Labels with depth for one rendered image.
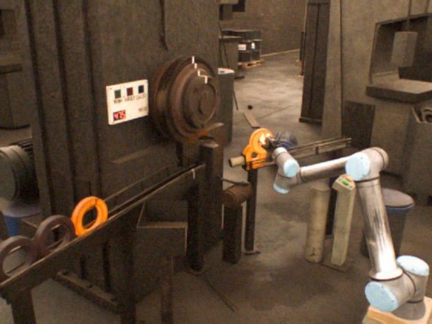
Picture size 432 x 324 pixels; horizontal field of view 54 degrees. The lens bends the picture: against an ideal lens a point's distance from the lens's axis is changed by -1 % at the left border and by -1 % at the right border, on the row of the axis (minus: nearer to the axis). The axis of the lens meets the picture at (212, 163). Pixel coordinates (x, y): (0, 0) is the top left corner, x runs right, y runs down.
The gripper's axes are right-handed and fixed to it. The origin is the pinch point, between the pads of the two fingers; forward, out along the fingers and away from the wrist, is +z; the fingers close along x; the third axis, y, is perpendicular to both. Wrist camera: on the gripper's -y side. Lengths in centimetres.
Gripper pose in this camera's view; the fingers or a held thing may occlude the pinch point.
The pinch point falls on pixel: (262, 138)
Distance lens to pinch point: 261.8
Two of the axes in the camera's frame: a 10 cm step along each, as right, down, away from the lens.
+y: 1.1, -8.1, -5.7
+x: -9.3, 1.3, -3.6
